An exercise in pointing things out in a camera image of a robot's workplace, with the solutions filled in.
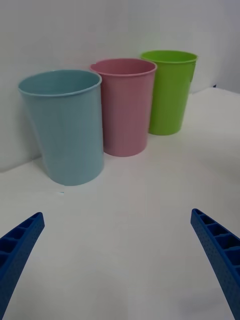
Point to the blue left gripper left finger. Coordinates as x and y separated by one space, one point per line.
17 255

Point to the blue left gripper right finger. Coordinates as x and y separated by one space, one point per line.
220 255

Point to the pale blue plastic bin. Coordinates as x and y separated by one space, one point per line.
70 130

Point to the green plastic bin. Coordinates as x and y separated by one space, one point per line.
170 95

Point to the pink plastic bin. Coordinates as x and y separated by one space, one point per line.
127 110

